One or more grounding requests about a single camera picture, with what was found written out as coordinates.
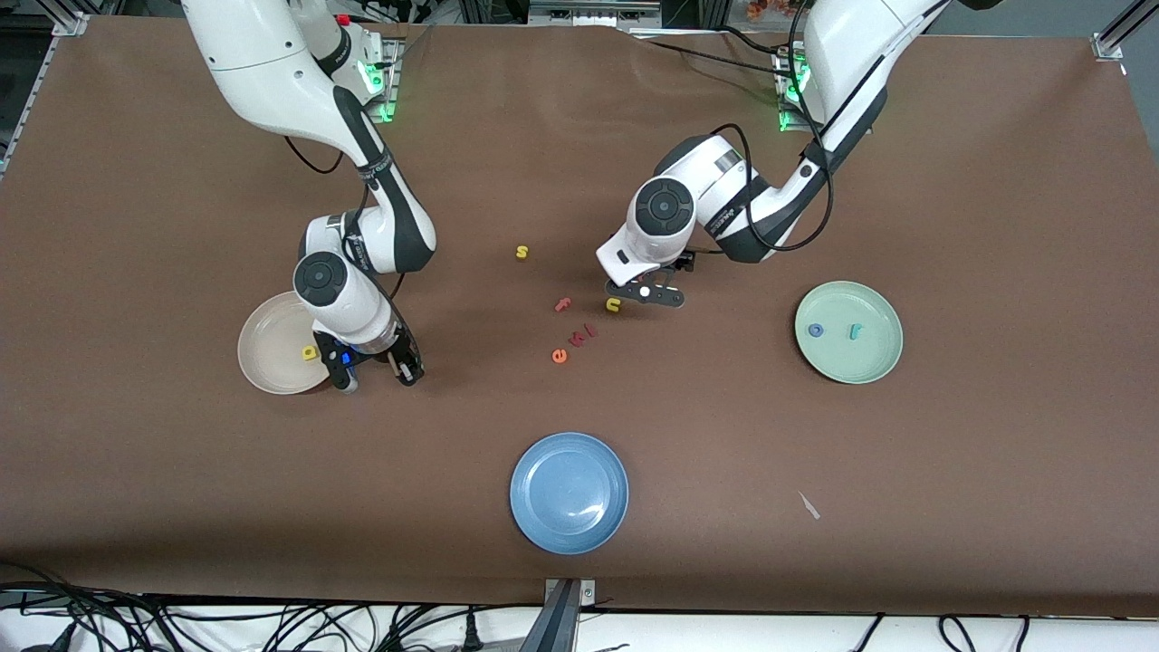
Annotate beige brown plate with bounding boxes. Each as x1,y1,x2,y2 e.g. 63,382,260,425
237,291,349,396

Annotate brown table mat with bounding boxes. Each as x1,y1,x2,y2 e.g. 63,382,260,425
0,14,1159,618

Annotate blue plate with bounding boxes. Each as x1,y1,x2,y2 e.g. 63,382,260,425
510,432,629,555

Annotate light green plate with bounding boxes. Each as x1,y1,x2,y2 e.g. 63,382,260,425
795,281,904,385

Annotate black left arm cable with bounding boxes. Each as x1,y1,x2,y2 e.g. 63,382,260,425
723,0,893,254

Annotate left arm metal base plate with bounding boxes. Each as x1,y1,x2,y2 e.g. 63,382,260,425
774,50,820,135

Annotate black base power cable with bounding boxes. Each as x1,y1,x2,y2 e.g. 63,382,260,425
634,25,798,82

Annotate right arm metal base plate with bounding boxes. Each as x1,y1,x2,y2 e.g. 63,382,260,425
358,36,404,124

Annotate aluminium frame structure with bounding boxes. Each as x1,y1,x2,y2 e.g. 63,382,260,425
530,0,662,28

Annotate metal front camera bracket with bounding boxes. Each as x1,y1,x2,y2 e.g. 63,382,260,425
541,578,597,652

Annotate large tangled black cable bundle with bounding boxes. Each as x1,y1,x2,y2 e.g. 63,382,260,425
0,566,544,652

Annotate small black cable bundle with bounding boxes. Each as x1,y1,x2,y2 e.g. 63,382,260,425
847,614,1033,652

